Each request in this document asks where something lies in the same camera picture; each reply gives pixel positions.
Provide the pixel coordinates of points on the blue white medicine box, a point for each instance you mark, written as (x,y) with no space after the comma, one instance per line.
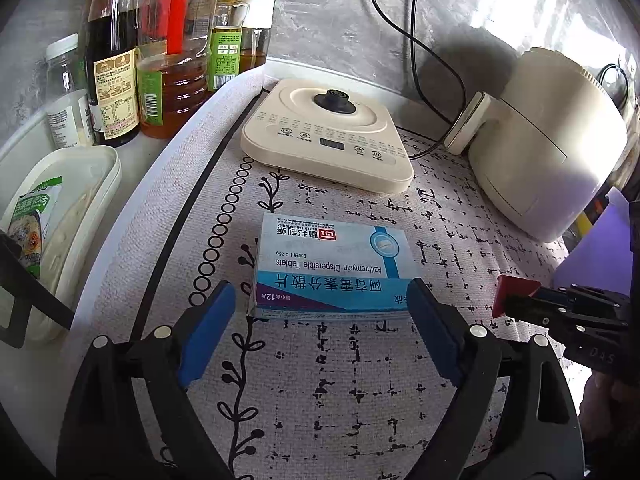
(330,260)

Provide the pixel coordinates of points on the cream air fryer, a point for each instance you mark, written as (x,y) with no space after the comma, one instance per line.
(540,160)

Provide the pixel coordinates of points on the white cap oil dispenser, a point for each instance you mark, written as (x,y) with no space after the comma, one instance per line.
(260,10)

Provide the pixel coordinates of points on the red cap oil bottle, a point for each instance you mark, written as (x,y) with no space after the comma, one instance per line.
(175,85)

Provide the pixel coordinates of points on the white plastic container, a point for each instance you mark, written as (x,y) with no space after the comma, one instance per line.
(85,200)

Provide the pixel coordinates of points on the yellow plastic bottle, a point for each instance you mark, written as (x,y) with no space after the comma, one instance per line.
(583,222)

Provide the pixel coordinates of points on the person's right hand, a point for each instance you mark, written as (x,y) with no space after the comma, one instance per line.
(602,402)

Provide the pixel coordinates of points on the purple plastic bin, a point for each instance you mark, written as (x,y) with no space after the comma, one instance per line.
(595,250)

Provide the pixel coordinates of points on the yellow cap green label bottle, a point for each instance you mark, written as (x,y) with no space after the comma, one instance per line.
(227,45)

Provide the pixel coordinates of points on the green white food packet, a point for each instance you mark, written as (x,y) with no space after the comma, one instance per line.
(30,225)

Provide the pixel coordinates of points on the dark sauce bottle beige label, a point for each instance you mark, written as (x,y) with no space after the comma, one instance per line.
(112,100)

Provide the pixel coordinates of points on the cream kettle heating base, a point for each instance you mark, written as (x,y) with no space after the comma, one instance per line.
(300,150)

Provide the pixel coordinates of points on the glass jar white lid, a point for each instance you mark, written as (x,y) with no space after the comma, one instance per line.
(65,115)

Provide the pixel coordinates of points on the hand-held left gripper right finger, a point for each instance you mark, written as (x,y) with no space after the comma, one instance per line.
(440,340)

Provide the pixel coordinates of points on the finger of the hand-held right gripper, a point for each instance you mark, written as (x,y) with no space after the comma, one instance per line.
(585,297)
(550,312)

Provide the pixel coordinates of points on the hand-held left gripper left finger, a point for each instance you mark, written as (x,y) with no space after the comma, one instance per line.
(205,340)

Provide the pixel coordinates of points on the patterned white table mat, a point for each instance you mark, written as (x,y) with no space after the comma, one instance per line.
(350,385)

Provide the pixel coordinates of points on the red wrapper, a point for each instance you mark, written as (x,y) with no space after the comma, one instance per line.
(512,290)

